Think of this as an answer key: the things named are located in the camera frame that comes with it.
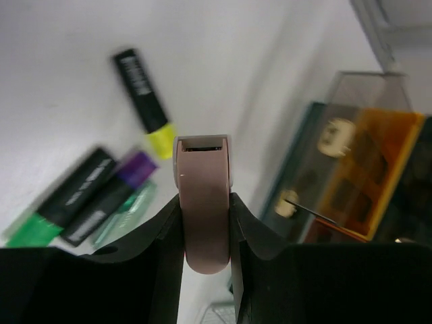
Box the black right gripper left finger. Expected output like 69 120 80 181
1 198 184 323

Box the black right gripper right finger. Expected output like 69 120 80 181
229 193 431 323

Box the black green highlighter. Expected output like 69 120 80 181
5 148 116 248

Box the black purple highlighter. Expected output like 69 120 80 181
60 151 157 247

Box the pink eraser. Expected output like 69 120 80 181
173 134 232 275

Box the teal drawer cabinet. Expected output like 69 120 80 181
261 72 427 243

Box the black yellow highlighter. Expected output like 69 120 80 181
111 48 176 159

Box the white wire desk organizer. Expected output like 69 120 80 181
200 301 236 324

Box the aluminium rail frame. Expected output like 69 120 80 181
350 1 431 71

